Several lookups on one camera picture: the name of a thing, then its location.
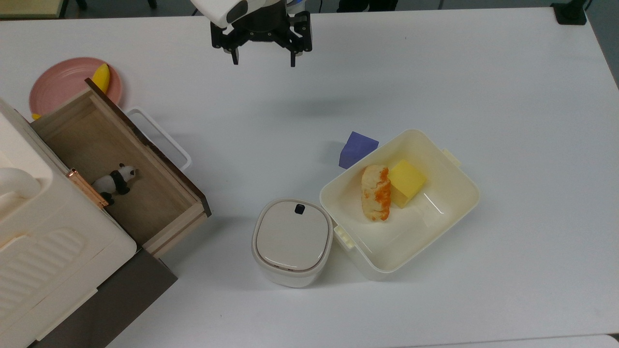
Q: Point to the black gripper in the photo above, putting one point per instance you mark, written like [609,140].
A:
[263,26]

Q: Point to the toy panda figure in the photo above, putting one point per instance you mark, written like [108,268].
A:
[116,181]

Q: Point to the pink plate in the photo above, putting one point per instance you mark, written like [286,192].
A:
[67,84]

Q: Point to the dark brown cabinet base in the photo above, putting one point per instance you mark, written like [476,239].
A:
[116,302]

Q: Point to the black clamp mount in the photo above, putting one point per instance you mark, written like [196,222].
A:
[569,12]

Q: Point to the yellow banana toy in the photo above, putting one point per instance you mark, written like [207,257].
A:
[102,77]

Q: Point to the copper latch strip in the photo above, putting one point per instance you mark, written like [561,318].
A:
[87,187]

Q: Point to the wooden drawer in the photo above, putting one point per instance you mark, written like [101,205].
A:
[123,166]

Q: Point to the purple cube block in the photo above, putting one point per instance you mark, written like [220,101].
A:
[355,150]

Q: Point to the cream storage cabinet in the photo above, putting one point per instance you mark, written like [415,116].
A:
[43,241]

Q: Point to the cream plastic bin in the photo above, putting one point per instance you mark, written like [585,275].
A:
[406,222]

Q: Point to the white lidded trash can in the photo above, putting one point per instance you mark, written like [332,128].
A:
[291,241]

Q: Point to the yellow block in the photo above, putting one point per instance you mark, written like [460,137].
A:
[406,182]

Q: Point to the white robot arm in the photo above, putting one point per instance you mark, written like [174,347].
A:
[222,9]

